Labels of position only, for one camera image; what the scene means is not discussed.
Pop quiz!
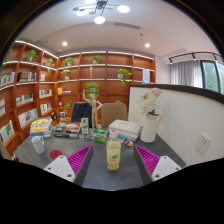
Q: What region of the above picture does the wooden artist mannequin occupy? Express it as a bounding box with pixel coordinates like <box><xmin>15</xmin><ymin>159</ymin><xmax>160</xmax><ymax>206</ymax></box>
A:
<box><xmin>82</xmin><ymin>89</ymin><xmax>103</xmax><ymax>130</ymax></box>

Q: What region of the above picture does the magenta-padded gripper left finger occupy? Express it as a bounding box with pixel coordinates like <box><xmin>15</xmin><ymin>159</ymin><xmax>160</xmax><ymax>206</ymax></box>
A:
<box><xmin>43</xmin><ymin>144</ymin><xmax>95</xmax><ymax>187</ymax></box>

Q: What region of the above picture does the white patterned mug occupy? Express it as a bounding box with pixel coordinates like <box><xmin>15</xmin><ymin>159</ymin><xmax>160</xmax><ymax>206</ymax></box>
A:
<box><xmin>30</xmin><ymin>135</ymin><xmax>46</xmax><ymax>155</ymax></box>

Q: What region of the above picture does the brown chair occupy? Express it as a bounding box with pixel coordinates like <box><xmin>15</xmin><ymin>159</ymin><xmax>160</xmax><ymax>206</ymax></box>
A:
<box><xmin>100</xmin><ymin>102</ymin><xmax>129</xmax><ymax>129</ymax></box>

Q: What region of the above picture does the dark chair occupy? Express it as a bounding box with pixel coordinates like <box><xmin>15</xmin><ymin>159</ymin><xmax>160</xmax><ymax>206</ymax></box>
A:
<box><xmin>70</xmin><ymin>101</ymin><xmax>93</xmax><ymax>129</ymax></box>

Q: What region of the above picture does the small green box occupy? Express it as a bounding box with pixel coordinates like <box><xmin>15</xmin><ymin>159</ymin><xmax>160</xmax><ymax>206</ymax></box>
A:
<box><xmin>92</xmin><ymin>128</ymin><xmax>109</xmax><ymax>144</ymax></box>

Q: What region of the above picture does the white wall socket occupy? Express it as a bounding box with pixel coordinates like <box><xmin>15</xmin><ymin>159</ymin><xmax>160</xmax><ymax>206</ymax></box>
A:
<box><xmin>195</xmin><ymin>132</ymin><xmax>212</xmax><ymax>155</ymax></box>

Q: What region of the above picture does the black ceiling track light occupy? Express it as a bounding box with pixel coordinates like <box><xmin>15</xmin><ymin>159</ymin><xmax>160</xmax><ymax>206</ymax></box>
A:
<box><xmin>167</xmin><ymin>50</ymin><xmax>224</xmax><ymax>65</ymax></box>

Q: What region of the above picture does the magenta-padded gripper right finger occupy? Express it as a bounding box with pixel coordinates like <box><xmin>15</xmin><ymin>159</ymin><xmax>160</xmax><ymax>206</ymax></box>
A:
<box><xmin>133</xmin><ymin>144</ymin><xmax>183</xmax><ymax>187</ymax></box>

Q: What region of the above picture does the colourful book stack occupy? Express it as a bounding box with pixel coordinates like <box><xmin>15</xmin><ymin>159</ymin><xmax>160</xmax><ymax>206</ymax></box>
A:
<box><xmin>28</xmin><ymin>116</ymin><xmax>54</xmax><ymax>138</ymax></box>

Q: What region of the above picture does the white curtain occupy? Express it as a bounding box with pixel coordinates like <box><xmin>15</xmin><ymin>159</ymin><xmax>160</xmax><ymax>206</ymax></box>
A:
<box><xmin>169</xmin><ymin>59</ymin><xmax>204</xmax><ymax>89</ymax></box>

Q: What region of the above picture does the white book stack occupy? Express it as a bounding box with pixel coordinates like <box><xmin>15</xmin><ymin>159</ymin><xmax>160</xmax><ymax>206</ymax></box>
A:
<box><xmin>108</xmin><ymin>119</ymin><xmax>143</xmax><ymax>142</ymax></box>

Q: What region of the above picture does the branched ceiling lamp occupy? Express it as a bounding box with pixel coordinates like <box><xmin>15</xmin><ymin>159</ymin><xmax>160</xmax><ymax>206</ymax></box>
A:
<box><xmin>72</xmin><ymin>0</ymin><xmax>132</xmax><ymax>25</ymax></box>

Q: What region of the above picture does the ceiling air vent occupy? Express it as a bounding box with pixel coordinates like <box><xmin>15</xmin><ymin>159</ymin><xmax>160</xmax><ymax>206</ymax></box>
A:
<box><xmin>113</xmin><ymin>21</ymin><xmax>141</xmax><ymax>30</ymax></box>

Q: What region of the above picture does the flat round red coaster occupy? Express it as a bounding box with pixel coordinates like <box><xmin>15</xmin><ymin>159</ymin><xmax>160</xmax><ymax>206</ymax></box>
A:
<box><xmin>49</xmin><ymin>149</ymin><xmax>63</xmax><ymax>160</ymax></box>

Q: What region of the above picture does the dark book stack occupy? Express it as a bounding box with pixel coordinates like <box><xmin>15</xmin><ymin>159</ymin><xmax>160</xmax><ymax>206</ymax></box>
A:
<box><xmin>53</xmin><ymin>121</ymin><xmax>82</xmax><ymax>139</ymax></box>

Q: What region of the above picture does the window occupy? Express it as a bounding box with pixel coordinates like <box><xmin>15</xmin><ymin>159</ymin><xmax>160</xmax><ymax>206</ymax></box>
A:
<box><xmin>200</xmin><ymin>60</ymin><xmax>224</xmax><ymax>95</ymax></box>

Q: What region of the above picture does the white jug vase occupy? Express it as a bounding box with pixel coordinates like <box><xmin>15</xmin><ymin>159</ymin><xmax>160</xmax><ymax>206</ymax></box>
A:
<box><xmin>139</xmin><ymin>113</ymin><xmax>163</xmax><ymax>144</ymax></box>

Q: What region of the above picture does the yellow drink bottle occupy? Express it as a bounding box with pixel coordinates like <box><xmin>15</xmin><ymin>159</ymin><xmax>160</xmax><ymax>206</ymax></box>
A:
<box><xmin>105</xmin><ymin>129</ymin><xmax>122</xmax><ymax>172</ymax></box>

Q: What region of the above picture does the tall white green carton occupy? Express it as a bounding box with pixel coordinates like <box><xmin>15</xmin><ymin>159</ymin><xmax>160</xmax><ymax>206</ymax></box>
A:
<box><xmin>80</xmin><ymin>117</ymin><xmax>90</xmax><ymax>135</ymax></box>

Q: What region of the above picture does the orange wooden shelf unit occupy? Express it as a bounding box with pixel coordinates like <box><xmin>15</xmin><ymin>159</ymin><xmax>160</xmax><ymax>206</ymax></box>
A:
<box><xmin>0</xmin><ymin>39</ymin><xmax>157</xmax><ymax>156</ymax></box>

